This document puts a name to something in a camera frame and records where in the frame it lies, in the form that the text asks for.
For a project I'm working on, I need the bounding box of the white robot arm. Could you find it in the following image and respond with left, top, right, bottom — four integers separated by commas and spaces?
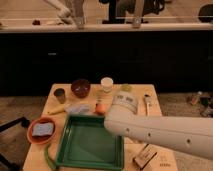
104, 91, 213, 160

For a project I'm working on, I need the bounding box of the white paper cup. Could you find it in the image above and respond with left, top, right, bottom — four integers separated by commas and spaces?
101, 77, 113, 93

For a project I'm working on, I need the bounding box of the green plastic cup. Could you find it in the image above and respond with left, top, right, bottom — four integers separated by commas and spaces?
121, 84, 132, 92

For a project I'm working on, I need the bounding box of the grey metal cup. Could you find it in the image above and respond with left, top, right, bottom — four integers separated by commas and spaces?
54, 88, 66, 104

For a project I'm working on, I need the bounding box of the orange carrot toy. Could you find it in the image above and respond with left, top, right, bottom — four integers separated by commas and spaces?
95, 99, 106, 115

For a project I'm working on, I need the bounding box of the dark red bowl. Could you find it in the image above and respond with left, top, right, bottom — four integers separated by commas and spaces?
71, 79, 91, 98

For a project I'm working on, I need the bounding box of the silver spatula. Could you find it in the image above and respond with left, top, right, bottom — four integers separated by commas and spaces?
144, 94, 151, 116

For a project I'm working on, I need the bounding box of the yellow banana toy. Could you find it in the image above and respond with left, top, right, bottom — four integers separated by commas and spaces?
47, 107, 65, 115

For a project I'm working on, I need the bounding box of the green plastic tray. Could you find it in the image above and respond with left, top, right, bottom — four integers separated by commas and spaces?
56, 115, 124, 171

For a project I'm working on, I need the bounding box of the blue sponge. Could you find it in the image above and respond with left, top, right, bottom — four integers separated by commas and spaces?
32, 122, 54, 136

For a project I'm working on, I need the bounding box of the brown card box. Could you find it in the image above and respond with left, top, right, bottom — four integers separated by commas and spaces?
132, 144, 157, 171

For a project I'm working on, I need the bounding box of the orange plate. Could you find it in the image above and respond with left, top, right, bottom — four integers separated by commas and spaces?
27, 117, 56, 145

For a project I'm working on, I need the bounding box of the black chair frame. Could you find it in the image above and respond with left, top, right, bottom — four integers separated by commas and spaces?
0, 116, 31, 171

